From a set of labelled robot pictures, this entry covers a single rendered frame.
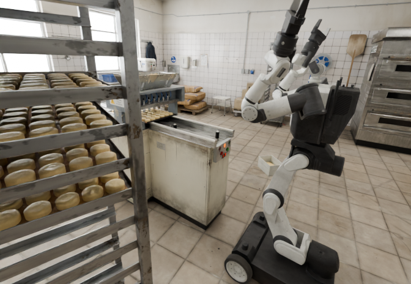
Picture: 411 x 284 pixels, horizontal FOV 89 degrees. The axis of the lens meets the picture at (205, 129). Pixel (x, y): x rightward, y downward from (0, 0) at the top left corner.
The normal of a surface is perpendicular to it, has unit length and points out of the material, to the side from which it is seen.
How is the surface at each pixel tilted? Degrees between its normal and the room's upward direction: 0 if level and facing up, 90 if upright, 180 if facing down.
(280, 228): 90
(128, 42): 90
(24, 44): 90
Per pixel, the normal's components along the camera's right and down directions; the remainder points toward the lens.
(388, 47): -0.47, 0.28
